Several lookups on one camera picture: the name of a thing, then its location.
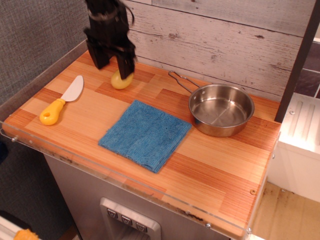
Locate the yellow potato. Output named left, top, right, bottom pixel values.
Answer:
left=111, top=70, right=134, bottom=90

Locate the stainless steel pot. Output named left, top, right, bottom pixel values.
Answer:
left=168, top=70, right=255, bottom=137

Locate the blue folded cloth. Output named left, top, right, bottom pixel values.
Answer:
left=98, top=100, right=192, bottom=173

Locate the white cabinet at right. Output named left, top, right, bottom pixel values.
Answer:
left=267, top=93, right=320, bottom=202

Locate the silver dispenser button panel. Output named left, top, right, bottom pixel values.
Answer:
left=99, top=197, right=162, bottom=240

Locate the orange fuzzy object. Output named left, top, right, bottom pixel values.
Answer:
left=13, top=229, right=39, bottom=240

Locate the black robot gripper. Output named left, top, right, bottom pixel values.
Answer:
left=84, top=11, right=136, bottom=79

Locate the grey toy kitchen cabinet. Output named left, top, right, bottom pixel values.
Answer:
left=45, top=155, right=227, bottom=240

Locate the yellow handled toy knife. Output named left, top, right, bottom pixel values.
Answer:
left=39, top=75, right=84, bottom=126

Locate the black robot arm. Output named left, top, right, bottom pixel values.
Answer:
left=84, top=0, right=136, bottom=80

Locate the dark right vertical post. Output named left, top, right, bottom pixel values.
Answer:
left=274, top=0, right=320, bottom=123

